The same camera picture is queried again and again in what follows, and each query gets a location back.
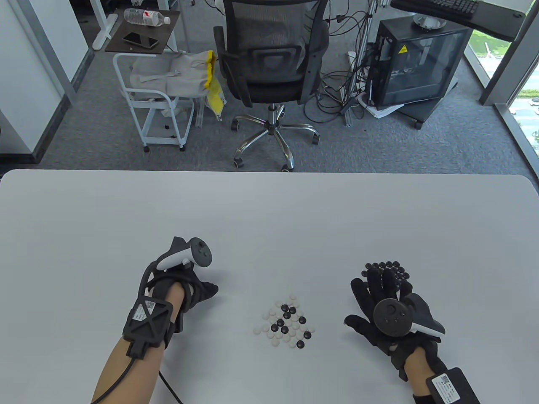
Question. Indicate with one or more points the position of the black labelled wrist box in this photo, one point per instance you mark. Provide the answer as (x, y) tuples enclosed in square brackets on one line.
[(454, 387)]

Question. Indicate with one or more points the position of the black and white VR controller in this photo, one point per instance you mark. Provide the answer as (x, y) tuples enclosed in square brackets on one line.
[(202, 252), (391, 317)]

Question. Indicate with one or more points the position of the person's right forearm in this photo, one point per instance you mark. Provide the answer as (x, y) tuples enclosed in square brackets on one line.
[(417, 370)]

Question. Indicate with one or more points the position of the black keyboard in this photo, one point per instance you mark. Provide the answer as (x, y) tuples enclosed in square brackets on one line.
[(446, 6)]

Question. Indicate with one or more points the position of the person's left hand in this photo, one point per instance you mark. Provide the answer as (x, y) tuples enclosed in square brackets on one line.
[(198, 288)]

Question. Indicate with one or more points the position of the yellow plastic bag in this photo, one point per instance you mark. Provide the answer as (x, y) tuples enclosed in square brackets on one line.
[(214, 92)]

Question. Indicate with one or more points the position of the dark rolling computer stand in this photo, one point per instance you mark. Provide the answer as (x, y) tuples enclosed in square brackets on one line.
[(421, 111)]

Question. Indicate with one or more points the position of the white papers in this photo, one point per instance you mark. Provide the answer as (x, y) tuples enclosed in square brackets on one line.
[(381, 112)]

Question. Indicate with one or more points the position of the black smartphone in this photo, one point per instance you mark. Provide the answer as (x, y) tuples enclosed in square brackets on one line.
[(141, 40)]

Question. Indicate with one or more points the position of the black cross-braced wrist module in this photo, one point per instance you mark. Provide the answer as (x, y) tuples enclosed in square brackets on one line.
[(139, 313)]

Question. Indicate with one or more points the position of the white metal cart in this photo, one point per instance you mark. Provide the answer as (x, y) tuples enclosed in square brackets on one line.
[(143, 97)]

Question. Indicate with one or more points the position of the black mesh office chair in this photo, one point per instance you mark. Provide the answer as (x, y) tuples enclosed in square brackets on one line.
[(269, 63)]

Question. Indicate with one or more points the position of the clear plastic water bottle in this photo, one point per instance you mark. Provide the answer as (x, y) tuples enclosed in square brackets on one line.
[(143, 17)]

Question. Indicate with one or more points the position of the white desk leg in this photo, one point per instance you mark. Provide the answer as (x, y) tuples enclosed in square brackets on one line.
[(103, 35)]

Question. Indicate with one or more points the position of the black computer tower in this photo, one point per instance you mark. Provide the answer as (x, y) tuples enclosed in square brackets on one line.
[(421, 63)]

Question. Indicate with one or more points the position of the grey fabric bag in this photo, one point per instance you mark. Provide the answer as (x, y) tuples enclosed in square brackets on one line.
[(181, 75)]

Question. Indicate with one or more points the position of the cluster of black go stones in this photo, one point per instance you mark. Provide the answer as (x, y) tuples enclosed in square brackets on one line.
[(398, 269)]

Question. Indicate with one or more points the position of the person's right hand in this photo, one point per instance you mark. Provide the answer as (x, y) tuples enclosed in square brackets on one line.
[(379, 290)]

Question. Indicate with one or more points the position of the white power strip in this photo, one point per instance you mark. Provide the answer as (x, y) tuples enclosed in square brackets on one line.
[(350, 54)]

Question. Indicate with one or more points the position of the silver bowl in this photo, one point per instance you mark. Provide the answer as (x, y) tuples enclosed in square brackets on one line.
[(429, 22)]

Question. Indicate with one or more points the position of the brown side table top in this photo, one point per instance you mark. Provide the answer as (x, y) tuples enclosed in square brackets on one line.
[(168, 38)]

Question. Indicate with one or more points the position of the aluminium frame post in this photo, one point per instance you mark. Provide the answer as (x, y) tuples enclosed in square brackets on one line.
[(372, 5)]

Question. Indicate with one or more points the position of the pile of mixed go stones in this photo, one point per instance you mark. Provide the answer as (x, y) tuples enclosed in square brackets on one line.
[(300, 344)]

